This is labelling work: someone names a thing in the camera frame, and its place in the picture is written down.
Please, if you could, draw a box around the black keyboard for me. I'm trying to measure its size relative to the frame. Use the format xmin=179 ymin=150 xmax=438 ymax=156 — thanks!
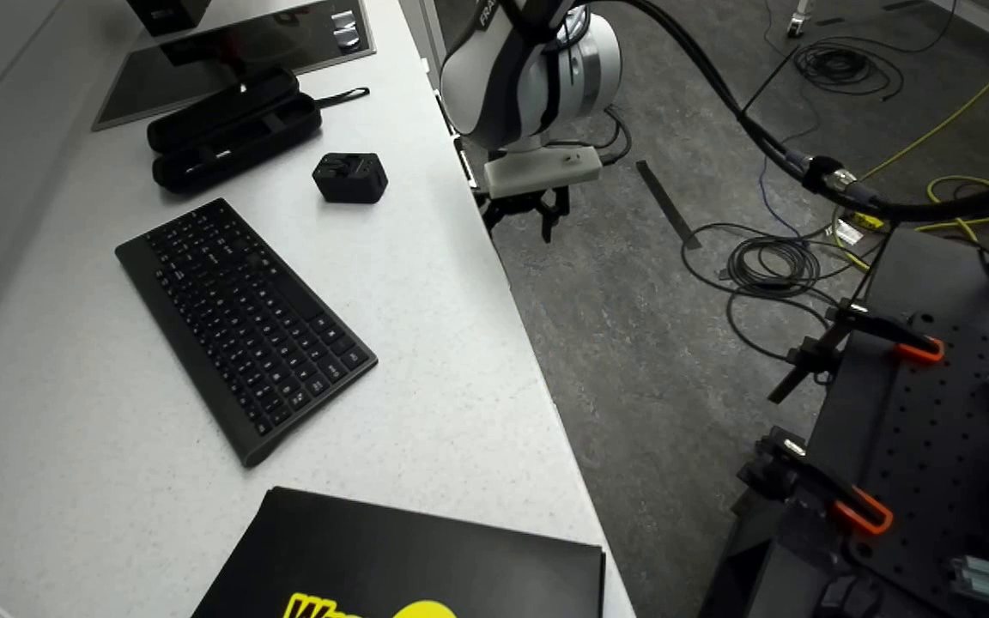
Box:
xmin=114 ymin=196 xmax=382 ymax=469

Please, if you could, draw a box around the yellow and white cable connector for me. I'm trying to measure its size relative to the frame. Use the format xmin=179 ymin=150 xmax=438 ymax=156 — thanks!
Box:
xmin=822 ymin=211 xmax=894 ymax=258

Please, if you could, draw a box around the light grey wrist camera box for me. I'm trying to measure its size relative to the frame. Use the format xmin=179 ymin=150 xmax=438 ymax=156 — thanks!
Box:
xmin=480 ymin=141 xmax=609 ymax=204

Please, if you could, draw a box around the glossy dark monitor base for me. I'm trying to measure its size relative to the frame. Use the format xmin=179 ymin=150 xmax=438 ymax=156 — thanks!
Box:
xmin=91 ymin=0 xmax=378 ymax=133

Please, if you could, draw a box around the black monitor stand neck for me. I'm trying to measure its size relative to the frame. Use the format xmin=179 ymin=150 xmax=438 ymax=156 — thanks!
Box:
xmin=124 ymin=0 xmax=216 ymax=37

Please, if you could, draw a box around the thin black cable bundle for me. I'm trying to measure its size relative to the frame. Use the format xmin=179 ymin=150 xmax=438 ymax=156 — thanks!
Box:
xmin=787 ymin=37 xmax=912 ymax=102

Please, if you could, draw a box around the black hexagonal puck device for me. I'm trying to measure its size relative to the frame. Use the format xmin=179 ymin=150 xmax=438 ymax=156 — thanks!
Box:
xmin=308 ymin=147 xmax=393 ymax=211

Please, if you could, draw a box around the coiled black floor cable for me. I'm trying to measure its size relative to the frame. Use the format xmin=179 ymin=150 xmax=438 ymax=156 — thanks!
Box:
xmin=680 ymin=218 xmax=865 ymax=370

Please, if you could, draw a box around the flat black strip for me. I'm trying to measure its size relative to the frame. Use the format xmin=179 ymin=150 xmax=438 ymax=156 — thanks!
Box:
xmin=633 ymin=157 xmax=704 ymax=252

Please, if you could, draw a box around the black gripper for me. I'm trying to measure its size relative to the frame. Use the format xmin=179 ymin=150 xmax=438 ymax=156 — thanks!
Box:
xmin=478 ymin=182 xmax=578 ymax=243

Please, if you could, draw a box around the yellow cable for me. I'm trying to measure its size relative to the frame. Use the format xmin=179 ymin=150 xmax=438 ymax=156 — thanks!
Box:
xmin=857 ymin=22 xmax=989 ymax=252

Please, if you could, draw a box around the black zip pouch with strap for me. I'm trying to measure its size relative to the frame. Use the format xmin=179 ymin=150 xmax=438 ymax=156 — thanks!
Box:
xmin=151 ymin=84 xmax=374 ymax=196

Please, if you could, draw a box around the black perforated breadboard table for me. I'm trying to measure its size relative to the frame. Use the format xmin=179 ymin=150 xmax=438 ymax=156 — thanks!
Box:
xmin=697 ymin=227 xmax=989 ymax=618

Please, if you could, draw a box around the black clamp with orange grips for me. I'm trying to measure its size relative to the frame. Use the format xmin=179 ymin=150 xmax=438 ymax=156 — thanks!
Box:
xmin=766 ymin=300 xmax=953 ymax=408
xmin=740 ymin=425 xmax=901 ymax=541

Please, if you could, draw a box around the thick black cable hose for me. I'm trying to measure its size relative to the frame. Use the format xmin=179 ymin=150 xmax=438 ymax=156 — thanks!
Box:
xmin=613 ymin=0 xmax=989 ymax=227

